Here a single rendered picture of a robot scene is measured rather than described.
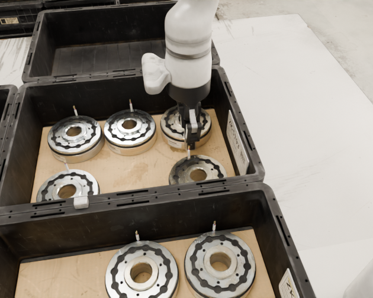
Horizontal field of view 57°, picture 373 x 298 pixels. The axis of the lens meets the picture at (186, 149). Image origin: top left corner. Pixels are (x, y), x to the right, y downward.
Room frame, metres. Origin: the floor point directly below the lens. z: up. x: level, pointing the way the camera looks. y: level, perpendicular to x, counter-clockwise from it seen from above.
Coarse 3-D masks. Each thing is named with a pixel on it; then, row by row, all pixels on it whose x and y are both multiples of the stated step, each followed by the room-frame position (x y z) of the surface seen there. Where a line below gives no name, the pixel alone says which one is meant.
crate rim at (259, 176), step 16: (48, 80) 0.54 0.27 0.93; (64, 80) 0.54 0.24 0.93; (80, 80) 0.54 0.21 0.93; (96, 80) 0.55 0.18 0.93; (112, 80) 0.55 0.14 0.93; (224, 80) 0.54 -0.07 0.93; (16, 96) 0.50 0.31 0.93; (16, 112) 0.45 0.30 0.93; (240, 112) 0.45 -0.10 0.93; (16, 128) 0.41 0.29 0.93; (240, 128) 0.41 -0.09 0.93; (0, 160) 0.34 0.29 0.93; (256, 160) 0.34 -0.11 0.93; (0, 176) 0.31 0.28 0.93; (240, 176) 0.31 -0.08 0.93; (256, 176) 0.31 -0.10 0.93; (0, 192) 0.28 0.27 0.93; (112, 192) 0.28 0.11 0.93; (128, 192) 0.28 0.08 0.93; (144, 192) 0.28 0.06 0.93; (160, 192) 0.28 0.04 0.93; (176, 192) 0.28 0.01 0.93; (0, 208) 0.26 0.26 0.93; (16, 208) 0.26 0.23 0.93; (32, 208) 0.26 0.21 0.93; (48, 208) 0.26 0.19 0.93
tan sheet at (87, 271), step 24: (192, 240) 0.26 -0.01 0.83; (24, 264) 0.22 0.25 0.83; (48, 264) 0.22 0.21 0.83; (72, 264) 0.22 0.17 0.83; (96, 264) 0.22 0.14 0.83; (216, 264) 0.22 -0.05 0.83; (264, 264) 0.22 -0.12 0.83; (24, 288) 0.18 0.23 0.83; (48, 288) 0.18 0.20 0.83; (72, 288) 0.18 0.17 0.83; (96, 288) 0.18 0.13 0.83; (264, 288) 0.18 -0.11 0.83
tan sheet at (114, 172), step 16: (208, 112) 0.56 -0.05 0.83; (48, 128) 0.51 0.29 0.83; (48, 144) 0.47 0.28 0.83; (160, 144) 0.47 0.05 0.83; (208, 144) 0.47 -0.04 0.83; (224, 144) 0.47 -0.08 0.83; (48, 160) 0.43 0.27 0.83; (96, 160) 0.43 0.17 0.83; (112, 160) 0.43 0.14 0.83; (128, 160) 0.43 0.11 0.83; (144, 160) 0.43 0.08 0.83; (160, 160) 0.43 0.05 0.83; (176, 160) 0.43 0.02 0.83; (224, 160) 0.43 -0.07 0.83; (48, 176) 0.39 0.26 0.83; (96, 176) 0.39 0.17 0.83; (112, 176) 0.39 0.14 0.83; (128, 176) 0.39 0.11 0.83; (144, 176) 0.39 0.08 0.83; (160, 176) 0.39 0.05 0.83; (32, 192) 0.35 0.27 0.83
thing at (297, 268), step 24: (192, 192) 0.28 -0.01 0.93; (216, 192) 0.28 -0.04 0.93; (240, 192) 0.28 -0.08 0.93; (264, 192) 0.28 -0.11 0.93; (0, 216) 0.24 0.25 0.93; (24, 216) 0.24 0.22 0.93; (48, 216) 0.24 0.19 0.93; (72, 216) 0.24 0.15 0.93; (288, 240) 0.21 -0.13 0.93; (312, 288) 0.15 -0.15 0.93
